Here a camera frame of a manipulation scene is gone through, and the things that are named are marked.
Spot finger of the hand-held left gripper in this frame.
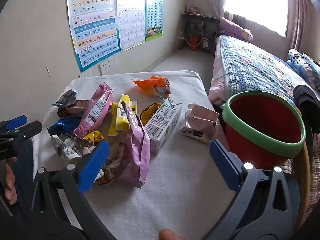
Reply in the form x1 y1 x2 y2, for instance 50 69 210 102
0 120 43 147
0 115 28 131

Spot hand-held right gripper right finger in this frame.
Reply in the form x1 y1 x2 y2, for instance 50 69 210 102
202 139 300 240

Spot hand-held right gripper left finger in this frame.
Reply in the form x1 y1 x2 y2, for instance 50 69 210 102
31 141 117 240

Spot silver red candy wrapper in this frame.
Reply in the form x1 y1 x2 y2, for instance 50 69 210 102
94 169 112 186

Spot small yellow candy wrapper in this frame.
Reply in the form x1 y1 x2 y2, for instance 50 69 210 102
82 130 105 144

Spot grey white tube wrapper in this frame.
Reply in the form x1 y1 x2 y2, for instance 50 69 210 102
51 134 84 165

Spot blue snack wrapper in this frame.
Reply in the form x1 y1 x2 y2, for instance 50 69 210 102
47 119 84 139

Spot large pink snack bag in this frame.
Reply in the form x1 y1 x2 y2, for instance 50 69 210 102
116 101 151 189

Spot dark brown snack wrapper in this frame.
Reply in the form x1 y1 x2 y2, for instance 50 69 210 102
52 89 90 118

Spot pink white carton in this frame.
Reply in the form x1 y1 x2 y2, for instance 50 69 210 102
180 104 220 144

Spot yellow white snack wrapper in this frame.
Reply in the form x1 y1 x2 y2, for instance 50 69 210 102
108 94 138 137

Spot pink striped snack packet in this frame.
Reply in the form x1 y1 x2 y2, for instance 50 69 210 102
73 82 114 140

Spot red bucket with green rim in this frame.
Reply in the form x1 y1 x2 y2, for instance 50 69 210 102
220 91 307 170

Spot white milk carton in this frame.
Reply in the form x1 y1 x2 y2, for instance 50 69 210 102
144 97 183 155

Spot black yellow round wrapper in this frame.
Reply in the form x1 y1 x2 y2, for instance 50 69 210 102
139 102 163 127

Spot orange snack wrapper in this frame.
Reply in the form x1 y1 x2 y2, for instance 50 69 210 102
132 75 172 99

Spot person's left hand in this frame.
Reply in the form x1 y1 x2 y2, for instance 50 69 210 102
0 156 18 205

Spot person's right hand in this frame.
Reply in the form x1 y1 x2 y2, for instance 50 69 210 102
159 229 187 240

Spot person's dark blue pants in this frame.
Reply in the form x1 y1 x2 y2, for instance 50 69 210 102
7 137 34 210

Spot white table cloth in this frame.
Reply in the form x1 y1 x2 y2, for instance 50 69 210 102
32 70 238 240

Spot blue plaid bed quilt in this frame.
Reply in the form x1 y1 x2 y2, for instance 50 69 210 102
215 35 320 110

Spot black cloth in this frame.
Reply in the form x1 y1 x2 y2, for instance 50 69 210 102
293 85 320 153

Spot small red bin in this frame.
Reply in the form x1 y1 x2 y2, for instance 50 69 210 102
188 36 199 50

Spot blue patterned pillow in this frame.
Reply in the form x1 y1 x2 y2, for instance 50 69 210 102
287 49 320 92

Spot purple pillow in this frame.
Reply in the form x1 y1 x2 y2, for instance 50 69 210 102
219 16 253 42

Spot dark side table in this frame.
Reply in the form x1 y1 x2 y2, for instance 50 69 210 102
180 12 220 53

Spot bright window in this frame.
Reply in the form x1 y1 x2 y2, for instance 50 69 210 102
224 0 289 37

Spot blue letter wall poster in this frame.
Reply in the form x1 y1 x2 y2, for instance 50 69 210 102
66 0 122 73

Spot white chart wall poster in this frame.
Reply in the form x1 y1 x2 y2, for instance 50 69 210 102
116 0 147 52

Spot teal chart wall poster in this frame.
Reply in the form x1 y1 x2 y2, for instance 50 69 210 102
145 0 163 42

